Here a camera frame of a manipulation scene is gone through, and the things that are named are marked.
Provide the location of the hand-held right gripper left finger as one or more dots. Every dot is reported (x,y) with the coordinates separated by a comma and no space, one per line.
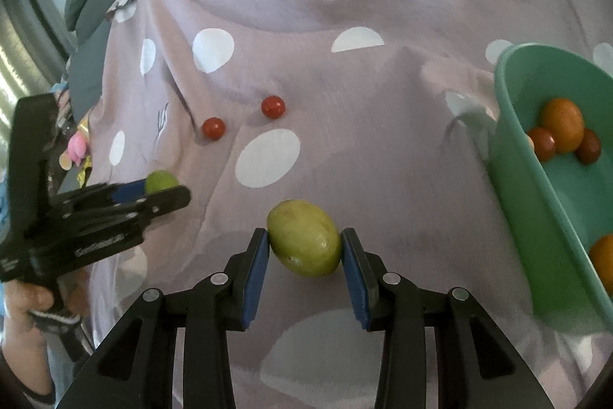
(254,279)

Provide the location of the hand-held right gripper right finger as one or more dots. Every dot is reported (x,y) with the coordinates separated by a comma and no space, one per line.
(357,279)

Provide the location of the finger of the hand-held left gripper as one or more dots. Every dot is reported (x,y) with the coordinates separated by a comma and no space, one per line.
(127,192)
(163,200)

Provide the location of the green fruit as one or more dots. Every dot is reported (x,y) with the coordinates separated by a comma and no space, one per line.
(304,239)
(160,180)

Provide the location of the green plastic bowl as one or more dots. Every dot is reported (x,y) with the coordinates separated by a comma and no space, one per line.
(527,222)

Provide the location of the red cherry tomato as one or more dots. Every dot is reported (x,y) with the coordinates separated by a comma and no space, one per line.
(588,146)
(213,128)
(542,144)
(273,106)

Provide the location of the orange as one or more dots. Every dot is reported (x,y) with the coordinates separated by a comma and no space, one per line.
(562,124)
(603,263)

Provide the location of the person's left hand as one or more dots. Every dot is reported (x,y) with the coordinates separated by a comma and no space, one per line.
(21,308)

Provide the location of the yellow crinkled wrapper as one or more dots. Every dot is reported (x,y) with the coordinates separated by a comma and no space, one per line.
(84,173)

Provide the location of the pink plush toy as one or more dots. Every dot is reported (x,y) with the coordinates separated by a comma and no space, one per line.
(76,149)

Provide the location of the grey ribbed curtain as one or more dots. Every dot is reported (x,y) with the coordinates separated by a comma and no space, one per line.
(24,45)

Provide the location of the mauve polka-dot blanket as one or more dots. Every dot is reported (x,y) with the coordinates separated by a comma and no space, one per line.
(359,102)

